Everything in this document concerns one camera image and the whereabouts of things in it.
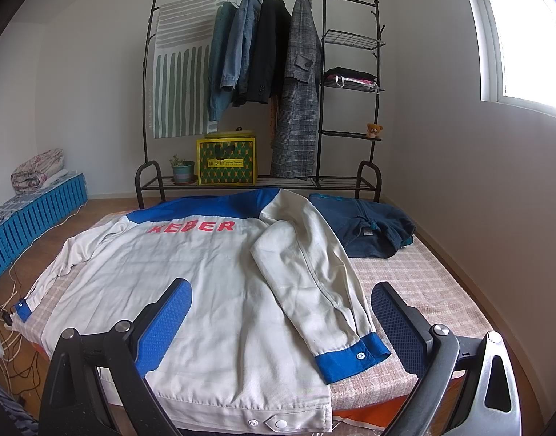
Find white window frame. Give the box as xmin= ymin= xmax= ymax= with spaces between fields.
xmin=469 ymin=0 xmax=556 ymax=117

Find black metal clothes rack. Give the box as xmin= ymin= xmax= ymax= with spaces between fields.
xmin=134 ymin=0 xmax=385 ymax=209

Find tangled cables on floor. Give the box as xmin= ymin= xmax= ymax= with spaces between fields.
xmin=0 ymin=262 xmax=42 ymax=401

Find yellow green patterned box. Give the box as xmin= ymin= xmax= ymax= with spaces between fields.
xmin=196 ymin=129 xmax=257 ymax=187

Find white and blue jacket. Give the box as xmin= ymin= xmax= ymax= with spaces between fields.
xmin=13 ymin=189 xmax=389 ymax=434

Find blue denim hanging shirt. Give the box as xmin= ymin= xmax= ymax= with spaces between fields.
xmin=220 ymin=0 xmax=262 ymax=93

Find pink plaid bed mattress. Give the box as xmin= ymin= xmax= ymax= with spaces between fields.
xmin=13 ymin=198 xmax=492 ymax=411

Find folded floral quilt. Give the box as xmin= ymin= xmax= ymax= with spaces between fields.
xmin=11 ymin=149 xmax=65 ymax=195

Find folded clothes on shelf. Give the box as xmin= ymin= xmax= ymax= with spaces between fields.
xmin=323 ymin=67 xmax=379 ymax=92

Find grey plaid hanging coat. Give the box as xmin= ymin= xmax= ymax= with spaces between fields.
xmin=271 ymin=0 xmax=322 ymax=178

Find potted plant in teal pot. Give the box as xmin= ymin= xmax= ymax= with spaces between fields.
xmin=169 ymin=154 xmax=195 ymax=184

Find folded navy blue garment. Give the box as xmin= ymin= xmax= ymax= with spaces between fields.
xmin=308 ymin=194 xmax=416 ymax=259

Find green striped white cloth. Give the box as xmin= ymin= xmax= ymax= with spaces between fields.
xmin=151 ymin=0 xmax=227 ymax=139

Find small brown teddy bear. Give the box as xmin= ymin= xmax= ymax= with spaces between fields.
xmin=367 ymin=123 xmax=383 ymax=139

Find black hanging coat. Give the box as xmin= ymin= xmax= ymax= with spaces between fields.
xmin=232 ymin=0 xmax=292 ymax=107

